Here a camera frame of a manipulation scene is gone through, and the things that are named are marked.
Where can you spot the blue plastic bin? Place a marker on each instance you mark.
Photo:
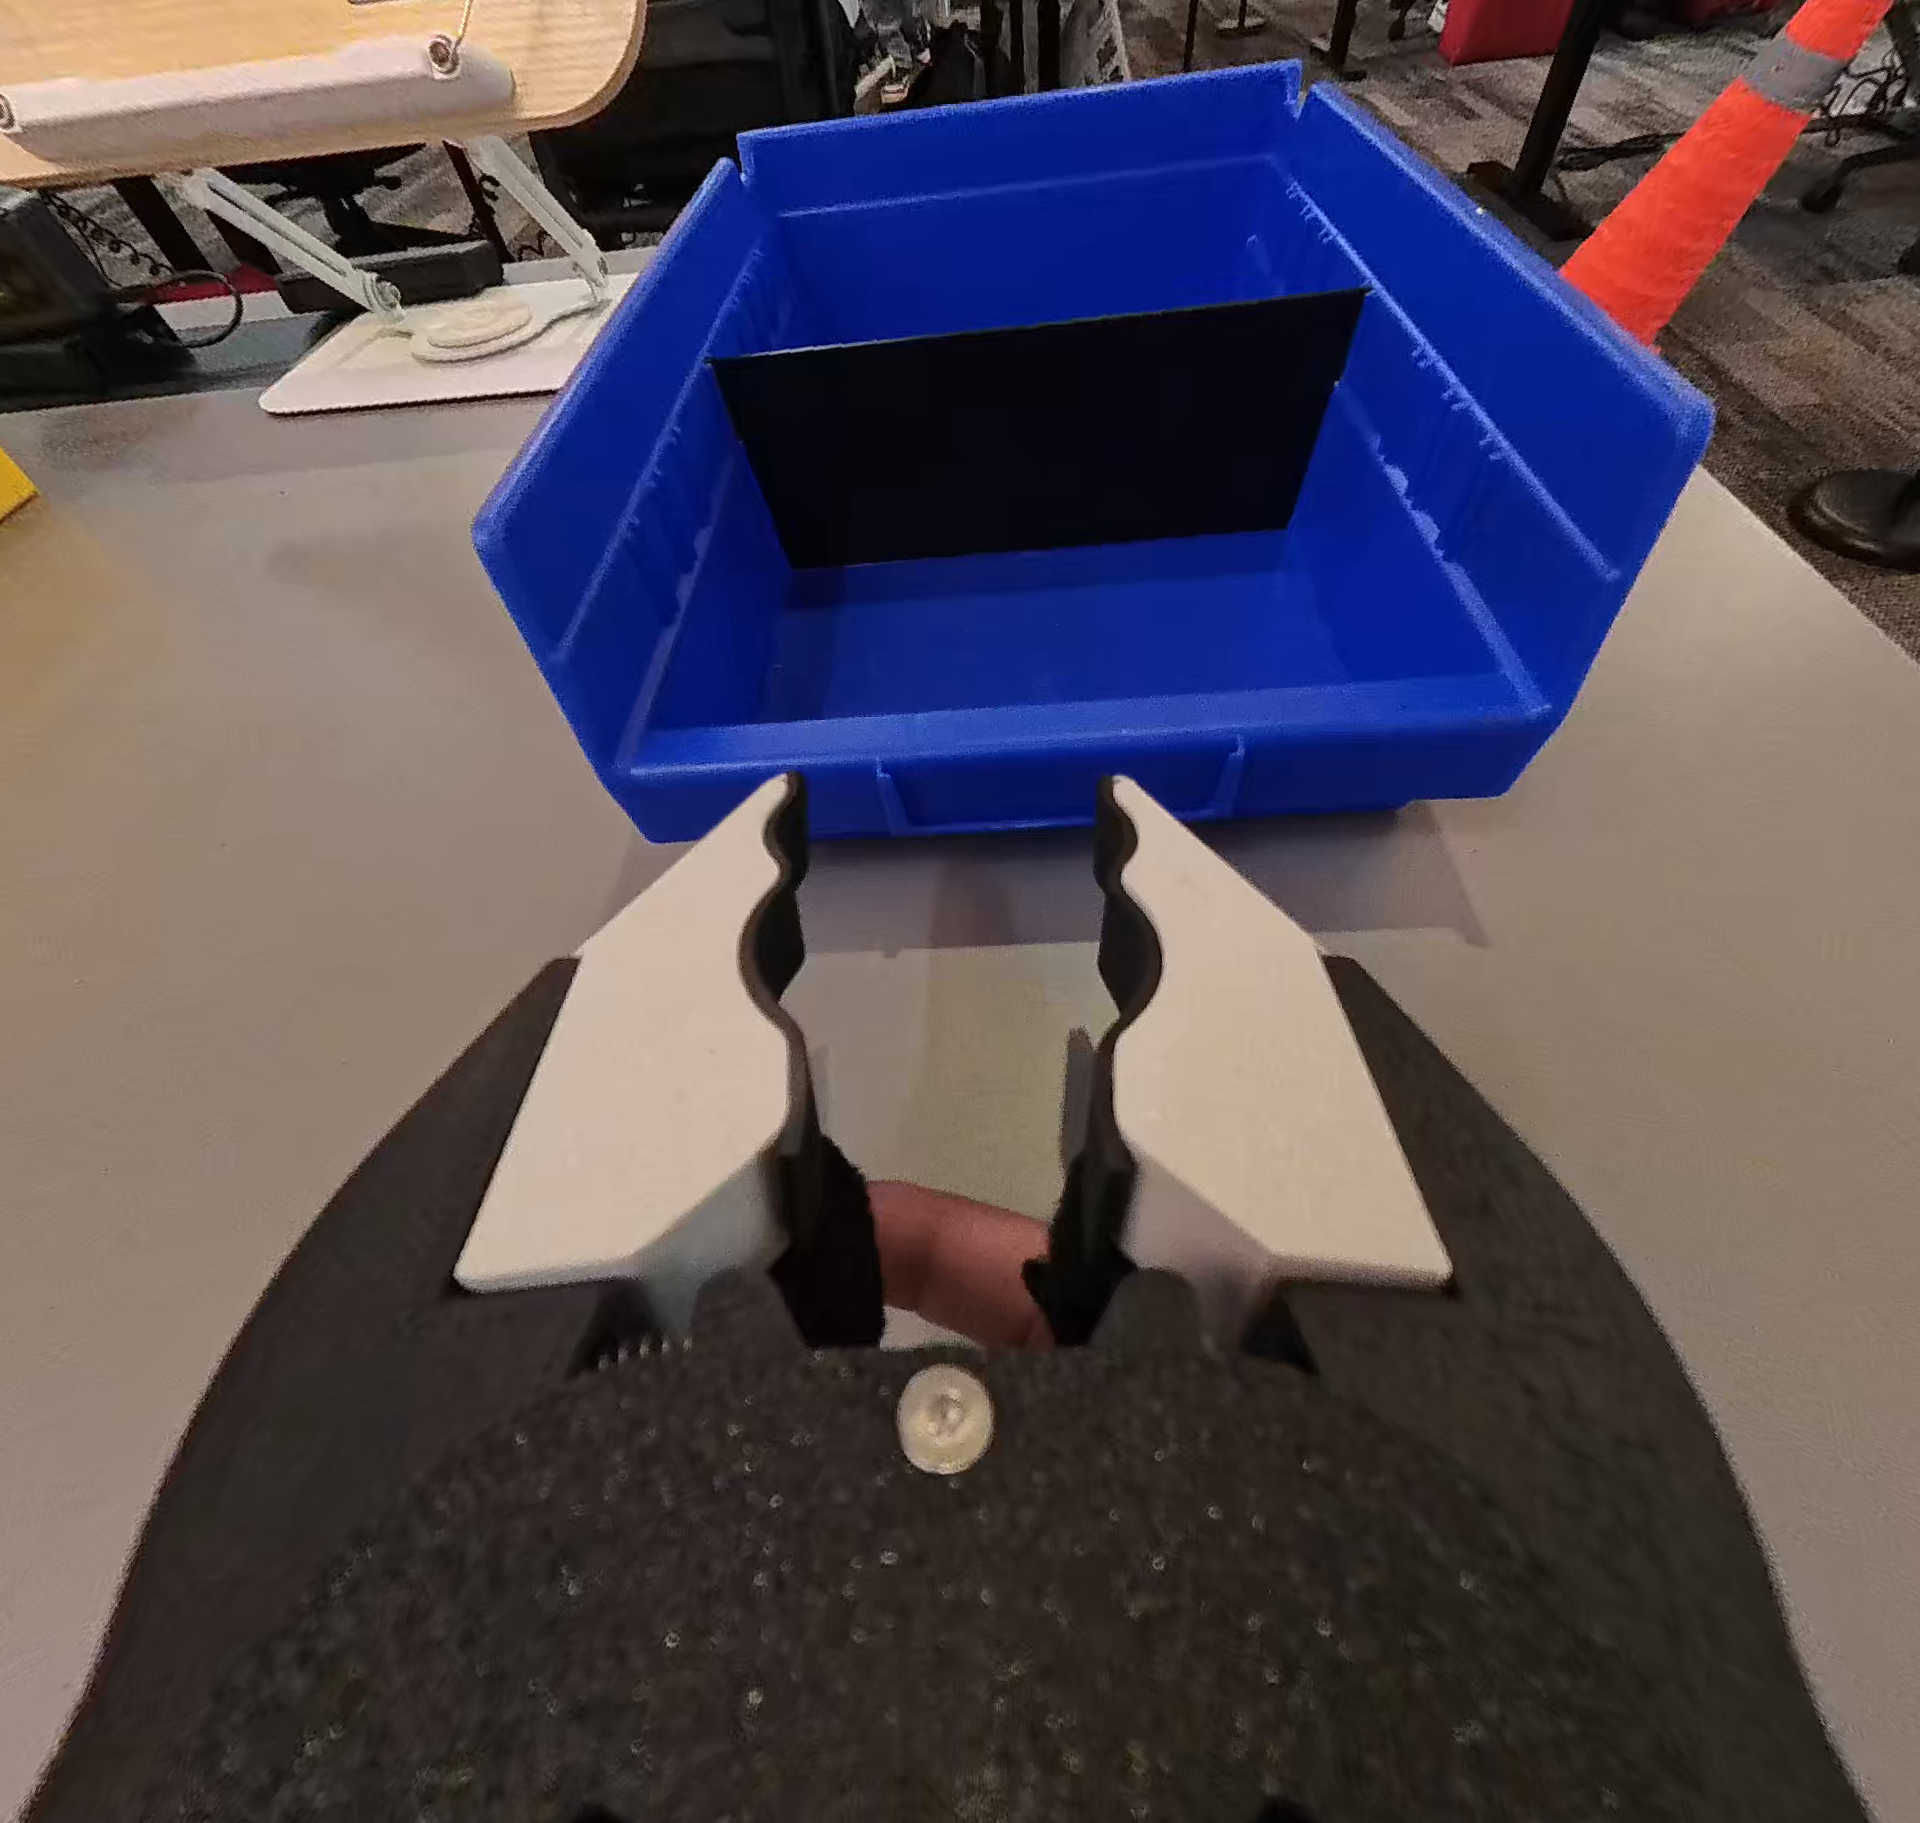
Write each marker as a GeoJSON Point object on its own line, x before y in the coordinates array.
{"type": "Point", "coordinates": [1050, 653]}

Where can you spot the black power station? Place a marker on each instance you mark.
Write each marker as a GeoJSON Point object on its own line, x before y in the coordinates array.
{"type": "Point", "coordinates": [45, 264]}

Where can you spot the black power brick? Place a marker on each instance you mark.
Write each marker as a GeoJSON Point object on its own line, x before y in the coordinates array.
{"type": "Point", "coordinates": [406, 271]}

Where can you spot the black round stand base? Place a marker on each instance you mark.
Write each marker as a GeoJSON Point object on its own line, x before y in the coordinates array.
{"type": "Point", "coordinates": [1868, 520]}

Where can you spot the yellow plastic bin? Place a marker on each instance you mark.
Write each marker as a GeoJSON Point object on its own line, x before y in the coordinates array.
{"type": "Point", "coordinates": [12, 484]}

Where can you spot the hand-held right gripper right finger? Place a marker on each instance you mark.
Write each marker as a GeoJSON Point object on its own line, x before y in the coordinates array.
{"type": "Point", "coordinates": [1261, 1103]}

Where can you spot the wooden laptop stand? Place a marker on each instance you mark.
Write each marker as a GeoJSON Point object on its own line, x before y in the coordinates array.
{"type": "Point", "coordinates": [180, 24]}

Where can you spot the black bin divider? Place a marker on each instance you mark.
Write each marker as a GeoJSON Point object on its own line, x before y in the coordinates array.
{"type": "Point", "coordinates": [1036, 429]}

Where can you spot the orange traffic cone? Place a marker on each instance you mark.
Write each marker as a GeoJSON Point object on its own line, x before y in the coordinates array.
{"type": "Point", "coordinates": [1711, 188]}

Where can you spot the person's right hand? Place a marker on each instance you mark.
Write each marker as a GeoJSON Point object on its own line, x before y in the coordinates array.
{"type": "Point", "coordinates": [960, 1254]}

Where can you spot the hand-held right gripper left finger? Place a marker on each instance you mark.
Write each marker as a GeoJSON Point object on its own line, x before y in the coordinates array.
{"type": "Point", "coordinates": [645, 1103]}

